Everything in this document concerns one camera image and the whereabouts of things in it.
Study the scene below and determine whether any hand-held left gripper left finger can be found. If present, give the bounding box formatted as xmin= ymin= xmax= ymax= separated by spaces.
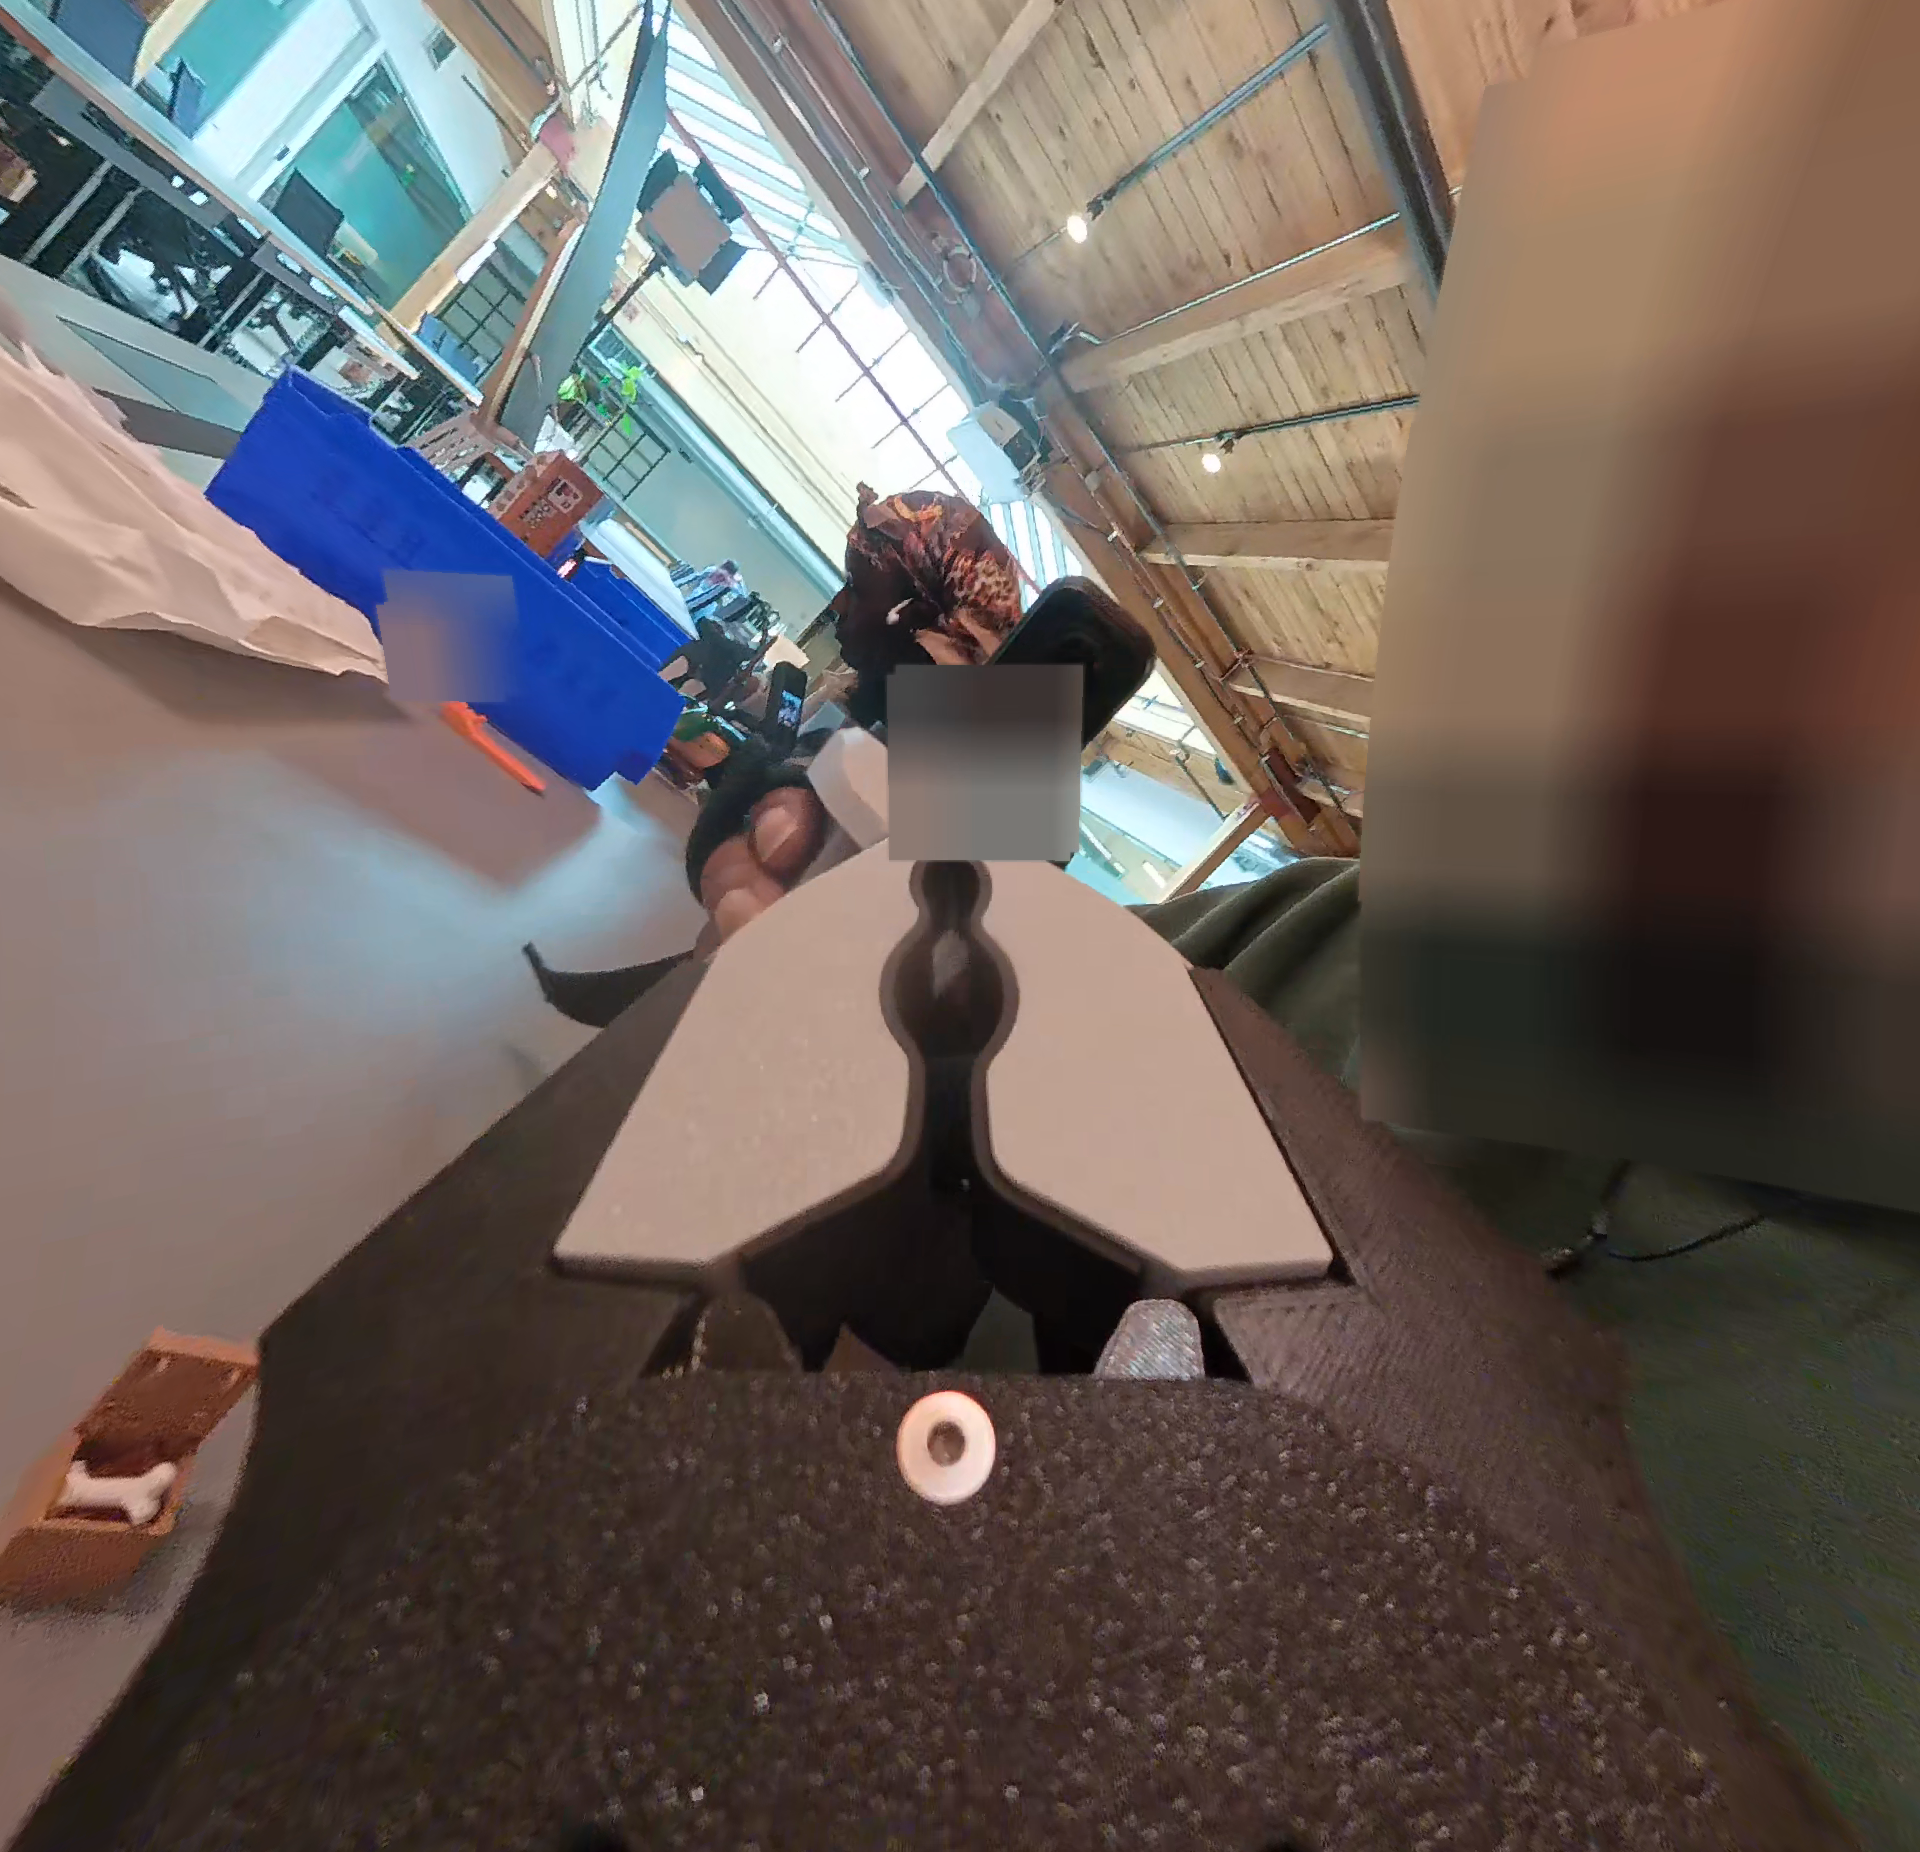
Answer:
xmin=554 ymin=859 xmax=934 ymax=1371

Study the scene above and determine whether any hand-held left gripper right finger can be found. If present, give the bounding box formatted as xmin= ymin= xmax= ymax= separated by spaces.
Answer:
xmin=968 ymin=859 xmax=1338 ymax=1371

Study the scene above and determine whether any brown toy chest lid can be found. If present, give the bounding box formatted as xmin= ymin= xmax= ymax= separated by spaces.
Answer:
xmin=74 ymin=1331 xmax=261 ymax=1468

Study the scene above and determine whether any white toy bone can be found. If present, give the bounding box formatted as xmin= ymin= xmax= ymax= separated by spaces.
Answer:
xmin=56 ymin=1462 xmax=179 ymax=1521

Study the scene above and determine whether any brown toy chest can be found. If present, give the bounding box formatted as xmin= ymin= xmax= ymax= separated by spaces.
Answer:
xmin=0 ymin=1409 xmax=189 ymax=1610

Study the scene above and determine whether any wooden-top office desk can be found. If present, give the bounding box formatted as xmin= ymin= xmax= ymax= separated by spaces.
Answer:
xmin=0 ymin=7 xmax=422 ymax=372

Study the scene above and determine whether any person's right hand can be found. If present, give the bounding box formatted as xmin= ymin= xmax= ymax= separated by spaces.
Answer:
xmin=686 ymin=779 xmax=831 ymax=941

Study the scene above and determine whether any white ceiling box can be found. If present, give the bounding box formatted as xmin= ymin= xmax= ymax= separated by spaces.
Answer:
xmin=946 ymin=400 xmax=1049 ymax=499

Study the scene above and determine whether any orange brick separator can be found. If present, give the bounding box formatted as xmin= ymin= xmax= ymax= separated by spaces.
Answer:
xmin=442 ymin=700 xmax=548 ymax=796

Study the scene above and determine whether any brown printed carton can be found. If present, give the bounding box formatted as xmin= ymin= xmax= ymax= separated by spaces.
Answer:
xmin=496 ymin=455 xmax=602 ymax=556

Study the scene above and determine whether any black hanging light panel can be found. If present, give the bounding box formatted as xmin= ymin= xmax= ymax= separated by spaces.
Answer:
xmin=636 ymin=155 xmax=747 ymax=293

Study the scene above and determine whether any grey panel book stand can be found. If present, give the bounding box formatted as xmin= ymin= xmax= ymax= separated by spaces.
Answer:
xmin=496 ymin=0 xmax=676 ymax=444

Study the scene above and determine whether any blue plastic bin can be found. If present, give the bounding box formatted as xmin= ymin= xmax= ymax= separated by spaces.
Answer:
xmin=204 ymin=368 xmax=696 ymax=792

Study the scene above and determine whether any white crumpled paper bag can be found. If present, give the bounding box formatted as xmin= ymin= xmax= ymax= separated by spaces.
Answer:
xmin=0 ymin=336 xmax=392 ymax=680

